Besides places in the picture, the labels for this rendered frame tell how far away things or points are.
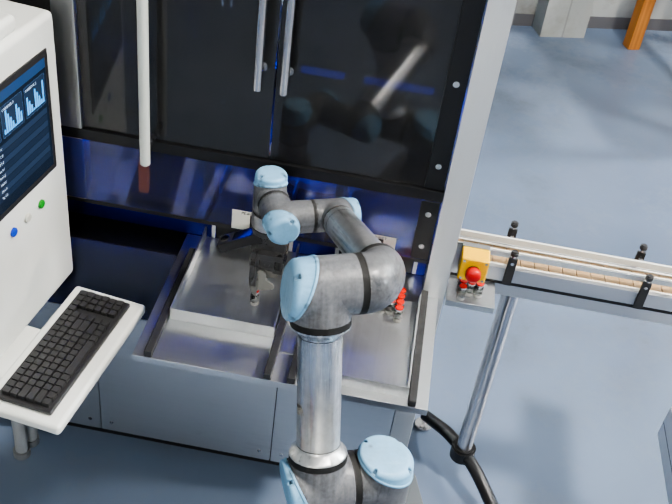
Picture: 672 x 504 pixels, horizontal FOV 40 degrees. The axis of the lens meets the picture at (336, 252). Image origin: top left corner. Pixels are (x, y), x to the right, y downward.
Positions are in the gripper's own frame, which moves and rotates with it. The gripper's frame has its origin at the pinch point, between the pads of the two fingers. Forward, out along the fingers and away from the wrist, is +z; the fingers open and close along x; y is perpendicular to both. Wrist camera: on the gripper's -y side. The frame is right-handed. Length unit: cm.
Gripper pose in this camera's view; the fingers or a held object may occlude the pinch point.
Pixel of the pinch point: (253, 287)
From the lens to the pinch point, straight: 234.4
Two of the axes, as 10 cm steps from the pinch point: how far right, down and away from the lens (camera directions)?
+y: 9.8, 1.8, -0.5
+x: 1.5, -6.0, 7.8
